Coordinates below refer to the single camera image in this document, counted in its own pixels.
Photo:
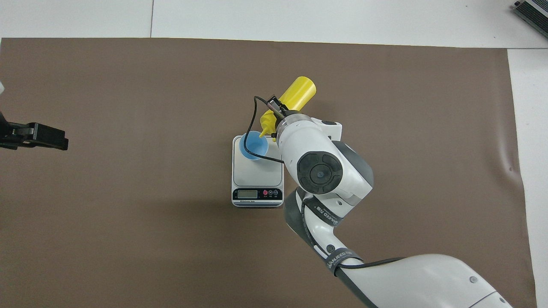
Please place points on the brown paper mat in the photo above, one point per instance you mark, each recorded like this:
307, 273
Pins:
128, 256

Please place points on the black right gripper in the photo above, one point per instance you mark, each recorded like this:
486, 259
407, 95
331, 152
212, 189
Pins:
287, 112

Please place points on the light blue plastic cup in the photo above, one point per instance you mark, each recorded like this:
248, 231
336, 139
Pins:
257, 145

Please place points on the silver digital kitchen scale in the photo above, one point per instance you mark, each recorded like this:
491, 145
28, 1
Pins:
257, 179

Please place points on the yellow squeeze bottle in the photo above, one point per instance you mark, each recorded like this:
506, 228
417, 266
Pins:
297, 92

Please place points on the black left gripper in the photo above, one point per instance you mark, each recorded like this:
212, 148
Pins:
4, 137

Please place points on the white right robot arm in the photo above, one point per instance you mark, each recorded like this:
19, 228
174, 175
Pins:
321, 171

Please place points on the grey metal device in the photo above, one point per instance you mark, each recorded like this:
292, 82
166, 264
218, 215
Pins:
535, 10

